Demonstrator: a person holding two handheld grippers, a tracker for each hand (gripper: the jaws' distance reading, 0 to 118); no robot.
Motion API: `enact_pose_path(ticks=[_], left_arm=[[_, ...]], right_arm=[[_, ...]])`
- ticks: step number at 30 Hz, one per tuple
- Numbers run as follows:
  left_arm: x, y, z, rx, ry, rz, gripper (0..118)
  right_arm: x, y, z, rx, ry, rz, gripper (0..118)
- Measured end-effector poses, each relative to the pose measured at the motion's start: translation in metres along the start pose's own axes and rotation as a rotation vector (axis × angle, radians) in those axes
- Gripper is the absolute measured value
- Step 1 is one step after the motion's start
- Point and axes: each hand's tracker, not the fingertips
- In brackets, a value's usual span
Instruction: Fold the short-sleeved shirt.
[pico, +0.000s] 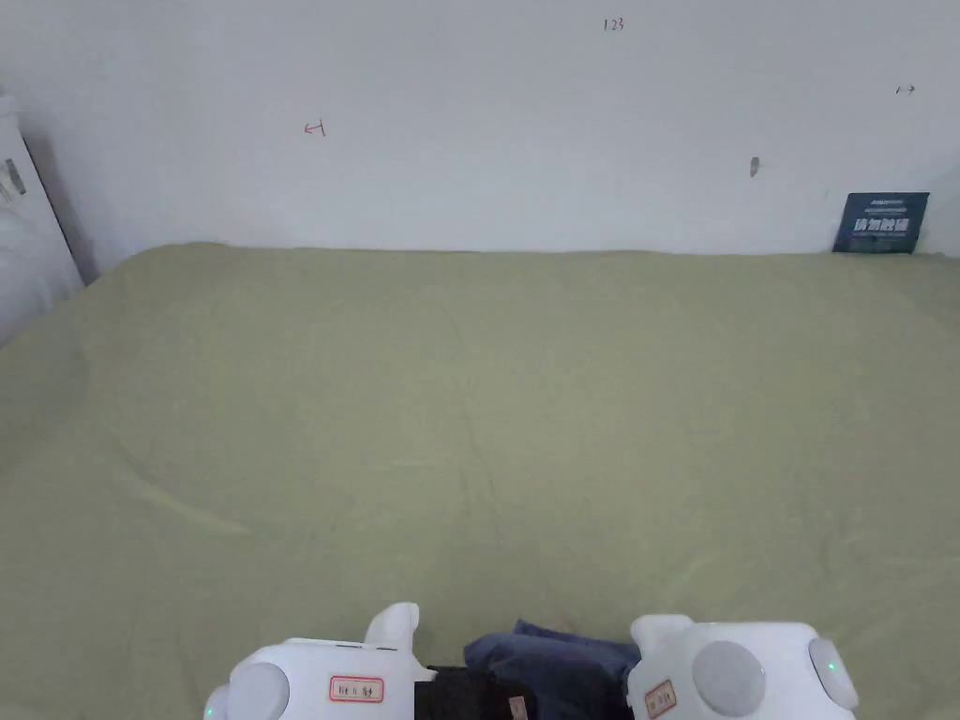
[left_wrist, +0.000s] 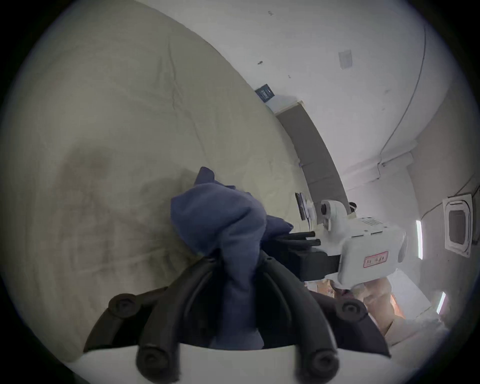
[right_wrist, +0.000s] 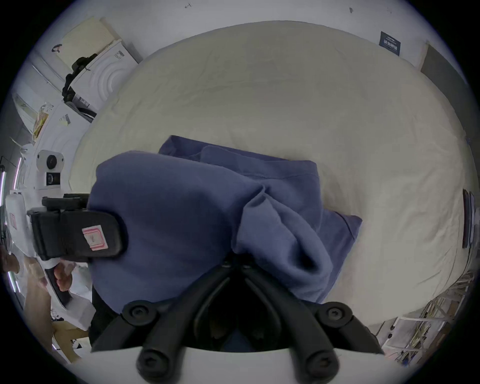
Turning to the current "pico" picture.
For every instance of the bed with pale green sheet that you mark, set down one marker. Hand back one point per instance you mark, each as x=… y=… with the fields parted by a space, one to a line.
x=480 y=420

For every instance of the dark blue shirt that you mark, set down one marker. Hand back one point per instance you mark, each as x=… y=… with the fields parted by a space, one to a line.
x=559 y=664

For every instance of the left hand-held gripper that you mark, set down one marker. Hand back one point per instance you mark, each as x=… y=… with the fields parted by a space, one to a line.
x=300 y=679

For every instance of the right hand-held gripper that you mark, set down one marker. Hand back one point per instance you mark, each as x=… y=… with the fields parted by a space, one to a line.
x=739 y=667

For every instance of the white appliance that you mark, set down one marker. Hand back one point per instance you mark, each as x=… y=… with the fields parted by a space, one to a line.
x=30 y=247

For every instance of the dark blue sign card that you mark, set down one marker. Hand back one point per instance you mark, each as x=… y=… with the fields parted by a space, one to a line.
x=880 y=223

